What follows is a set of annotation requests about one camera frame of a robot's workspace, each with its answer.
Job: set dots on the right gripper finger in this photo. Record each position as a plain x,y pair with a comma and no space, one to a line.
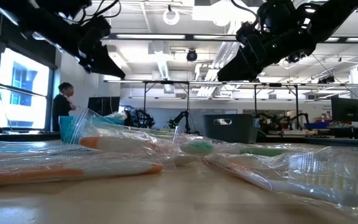
241,62
247,76

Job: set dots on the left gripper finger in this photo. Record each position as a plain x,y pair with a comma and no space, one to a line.
107,62
104,72

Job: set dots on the green toothbrush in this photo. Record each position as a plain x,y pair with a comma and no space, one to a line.
200,147
154,131

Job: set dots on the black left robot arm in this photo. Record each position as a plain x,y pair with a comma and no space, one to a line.
42,21

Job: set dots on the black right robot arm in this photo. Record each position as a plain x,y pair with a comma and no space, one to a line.
334,15

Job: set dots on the background black robot arm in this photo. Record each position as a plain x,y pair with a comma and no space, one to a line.
145,119
278,121
182,116

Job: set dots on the black monitor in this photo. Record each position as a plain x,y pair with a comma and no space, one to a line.
348,109
104,105

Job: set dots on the person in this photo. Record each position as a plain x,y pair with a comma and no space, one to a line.
61,109

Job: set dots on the dark grey plastic bin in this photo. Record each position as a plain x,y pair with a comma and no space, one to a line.
228,133

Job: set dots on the teal plastic bin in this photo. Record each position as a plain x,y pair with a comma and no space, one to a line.
64,124

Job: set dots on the blue background crate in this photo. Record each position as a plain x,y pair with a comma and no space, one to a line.
317,125

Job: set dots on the background dark table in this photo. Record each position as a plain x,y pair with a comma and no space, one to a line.
337,133

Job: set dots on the teal plastic lid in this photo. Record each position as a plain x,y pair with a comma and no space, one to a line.
17,147

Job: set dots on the black rig frame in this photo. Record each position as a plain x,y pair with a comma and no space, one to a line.
255,99
166,82

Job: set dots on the black round ceiling camera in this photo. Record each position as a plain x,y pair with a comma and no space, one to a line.
191,55

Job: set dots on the silver ceiling duct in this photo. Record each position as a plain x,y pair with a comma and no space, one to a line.
164,70

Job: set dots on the black window frame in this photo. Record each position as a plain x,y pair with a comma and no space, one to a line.
52,102

